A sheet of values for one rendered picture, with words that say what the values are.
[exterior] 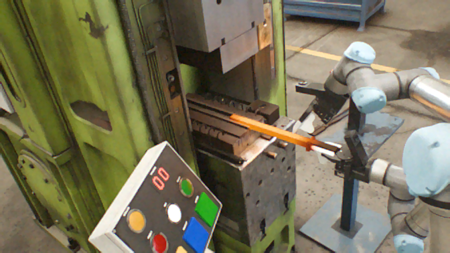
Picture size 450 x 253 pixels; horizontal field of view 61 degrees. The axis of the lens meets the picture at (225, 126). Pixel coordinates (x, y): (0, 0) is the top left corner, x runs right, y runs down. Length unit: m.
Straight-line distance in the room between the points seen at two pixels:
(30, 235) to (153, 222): 1.96
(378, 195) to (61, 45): 2.03
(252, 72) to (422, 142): 1.08
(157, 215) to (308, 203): 1.66
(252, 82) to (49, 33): 0.83
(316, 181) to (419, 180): 2.01
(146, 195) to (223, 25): 0.57
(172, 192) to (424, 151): 0.64
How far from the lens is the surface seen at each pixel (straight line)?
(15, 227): 3.02
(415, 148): 0.74
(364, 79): 1.07
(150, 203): 1.00
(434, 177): 0.70
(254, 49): 1.39
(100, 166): 1.72
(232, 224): 1.75
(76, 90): 1.55
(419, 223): 1.20
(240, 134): 1.46
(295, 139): 1.38
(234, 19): 1.28
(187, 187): 1.11
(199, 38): 1.21
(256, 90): 1.73
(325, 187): 2.68
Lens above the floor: 1.83
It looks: 34 degrees down
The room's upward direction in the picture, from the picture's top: 8 degrees counter-clockwise
